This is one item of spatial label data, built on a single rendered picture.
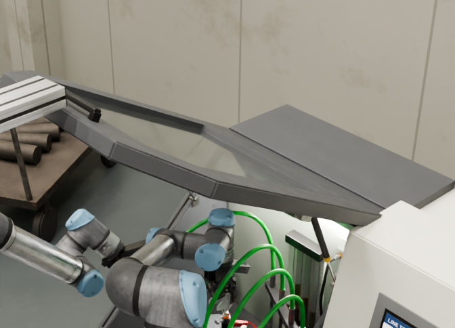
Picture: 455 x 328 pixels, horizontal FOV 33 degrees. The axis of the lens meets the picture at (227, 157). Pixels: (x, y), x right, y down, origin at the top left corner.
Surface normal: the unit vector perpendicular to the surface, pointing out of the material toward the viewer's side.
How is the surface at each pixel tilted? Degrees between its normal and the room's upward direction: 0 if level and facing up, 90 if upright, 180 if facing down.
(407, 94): 90
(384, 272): 76
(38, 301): 0
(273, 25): 90
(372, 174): 0
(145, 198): 0
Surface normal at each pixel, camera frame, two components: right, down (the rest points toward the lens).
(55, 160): 0.01, -0.87
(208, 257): -0.23, 0.47
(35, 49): 0.74, 0.33
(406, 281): -0.72, 0.11
